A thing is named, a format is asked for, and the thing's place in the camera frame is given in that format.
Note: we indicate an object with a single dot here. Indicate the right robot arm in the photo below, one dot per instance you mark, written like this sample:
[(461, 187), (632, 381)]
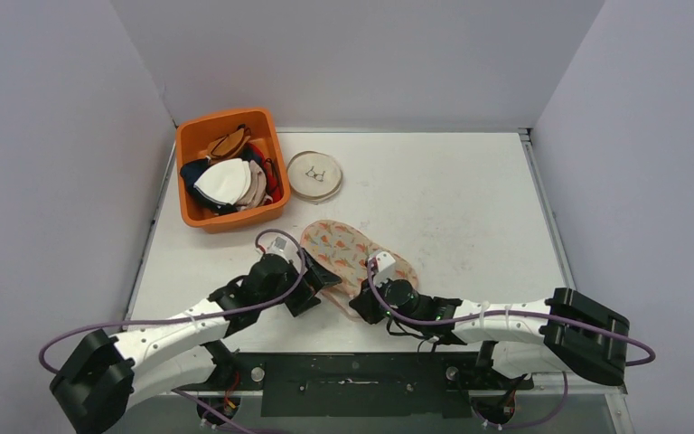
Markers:
[(567, 332)]

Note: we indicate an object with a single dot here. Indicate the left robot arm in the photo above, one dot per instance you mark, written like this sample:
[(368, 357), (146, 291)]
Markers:
[(106, 375)]

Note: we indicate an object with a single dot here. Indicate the white mesh laundry bag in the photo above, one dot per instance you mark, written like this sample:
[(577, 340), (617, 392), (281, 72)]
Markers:
[(314, 177)]

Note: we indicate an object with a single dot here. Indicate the navy blue garment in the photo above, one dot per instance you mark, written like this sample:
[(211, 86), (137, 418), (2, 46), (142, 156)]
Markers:
[(190, 173)]

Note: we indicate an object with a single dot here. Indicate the red garment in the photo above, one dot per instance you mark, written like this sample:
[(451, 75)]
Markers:
[(274, 184)]

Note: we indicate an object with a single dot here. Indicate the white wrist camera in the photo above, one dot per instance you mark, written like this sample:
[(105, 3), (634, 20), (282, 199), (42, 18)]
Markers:
[(382, 266), (282, 247)]

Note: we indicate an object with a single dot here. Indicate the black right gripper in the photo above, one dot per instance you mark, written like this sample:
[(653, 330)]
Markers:
[(365, 307)]

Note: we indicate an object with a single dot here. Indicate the beige bra in bin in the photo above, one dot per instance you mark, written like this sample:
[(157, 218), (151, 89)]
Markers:
[(257, 191)]

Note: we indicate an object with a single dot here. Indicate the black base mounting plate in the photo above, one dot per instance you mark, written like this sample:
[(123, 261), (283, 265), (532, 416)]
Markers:
[(363, 384)]

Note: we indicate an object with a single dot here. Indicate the carrot print bra case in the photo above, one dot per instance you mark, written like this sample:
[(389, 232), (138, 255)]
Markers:
[(343, 250)]

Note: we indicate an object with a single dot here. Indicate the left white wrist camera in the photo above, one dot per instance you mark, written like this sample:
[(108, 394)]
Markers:
[(282, 247)]

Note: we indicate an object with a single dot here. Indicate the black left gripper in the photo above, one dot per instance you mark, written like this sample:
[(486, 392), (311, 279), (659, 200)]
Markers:
[(317, 278)]

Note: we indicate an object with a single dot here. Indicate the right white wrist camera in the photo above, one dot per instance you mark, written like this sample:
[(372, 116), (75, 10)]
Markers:
[(382, 266)]

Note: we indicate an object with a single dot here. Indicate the orange plastic bin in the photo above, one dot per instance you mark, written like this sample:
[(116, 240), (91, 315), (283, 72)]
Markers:
[(191, 141)]

